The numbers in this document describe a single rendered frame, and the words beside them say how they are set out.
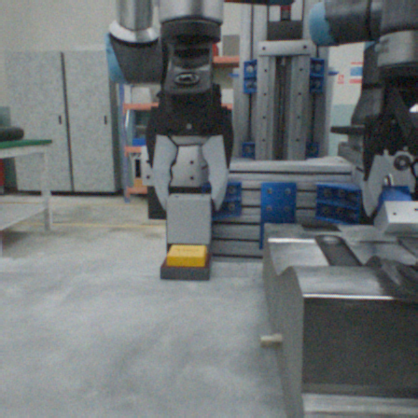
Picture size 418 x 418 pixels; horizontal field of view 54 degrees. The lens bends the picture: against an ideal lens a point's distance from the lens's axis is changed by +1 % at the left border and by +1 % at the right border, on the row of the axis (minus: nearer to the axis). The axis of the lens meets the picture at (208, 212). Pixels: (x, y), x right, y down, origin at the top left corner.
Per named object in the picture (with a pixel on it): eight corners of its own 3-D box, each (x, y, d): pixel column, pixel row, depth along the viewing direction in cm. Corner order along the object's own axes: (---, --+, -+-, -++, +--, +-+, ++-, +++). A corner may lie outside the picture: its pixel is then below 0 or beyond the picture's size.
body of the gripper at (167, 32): (224, 134, 55) (225, 37, 52) (221, 136, 46) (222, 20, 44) (167, 133, 55) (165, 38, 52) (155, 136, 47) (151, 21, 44)
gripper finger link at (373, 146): (383, 186, 61) (405, 129, 59) (387, 188, 59) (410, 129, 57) (352, 177, 61) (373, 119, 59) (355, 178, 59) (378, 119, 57)
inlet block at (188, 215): (182, 218, 61) (181, 183, 60) (215, 219, 61) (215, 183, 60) (167, 243, 48) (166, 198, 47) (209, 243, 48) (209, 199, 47)
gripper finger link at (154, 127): (178, 173, 50) (194, 102, 48) (176, 174, 48) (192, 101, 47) (142, 163, 50) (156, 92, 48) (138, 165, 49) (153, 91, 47)
